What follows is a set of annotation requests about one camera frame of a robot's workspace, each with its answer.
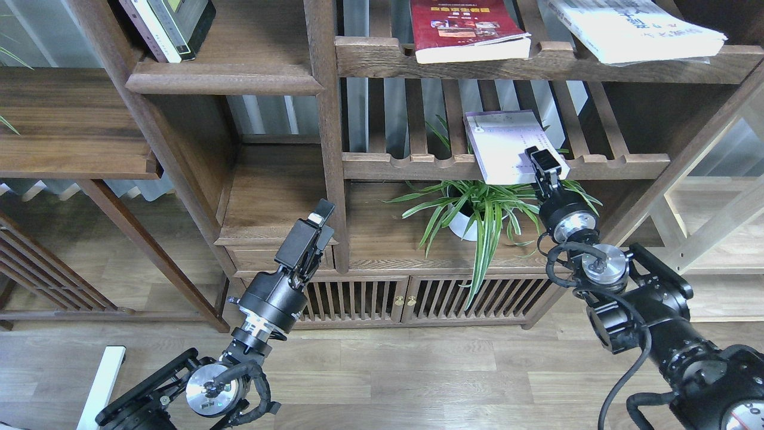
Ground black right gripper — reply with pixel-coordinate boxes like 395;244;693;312
525;146;598;242

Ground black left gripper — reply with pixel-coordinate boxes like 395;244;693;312
228;199;335;335

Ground pale purple book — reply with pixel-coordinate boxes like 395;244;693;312
464;110;570;185

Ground white book with blue text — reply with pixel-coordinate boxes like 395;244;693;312
547;1;727;65

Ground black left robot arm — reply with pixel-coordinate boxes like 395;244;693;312
95;199;335;429

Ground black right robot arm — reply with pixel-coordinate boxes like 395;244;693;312
526;147;763;429

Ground dark wooden bookshelf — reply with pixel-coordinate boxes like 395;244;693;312
67;1;762;328

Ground green spider plant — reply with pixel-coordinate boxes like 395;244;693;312
385;115;603;309

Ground white plant pot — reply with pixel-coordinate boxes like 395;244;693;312
448;211;478;242

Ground light wooden rack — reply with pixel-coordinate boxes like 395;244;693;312
597;82;762;322

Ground red book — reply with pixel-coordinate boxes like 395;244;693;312
409;1;531;65

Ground dark grey book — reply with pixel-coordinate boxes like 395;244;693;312
148;1;216;61

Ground white spine book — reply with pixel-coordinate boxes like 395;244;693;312
119;1;182;63

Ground green leaves at left edge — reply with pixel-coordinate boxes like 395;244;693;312
0;12;35;135

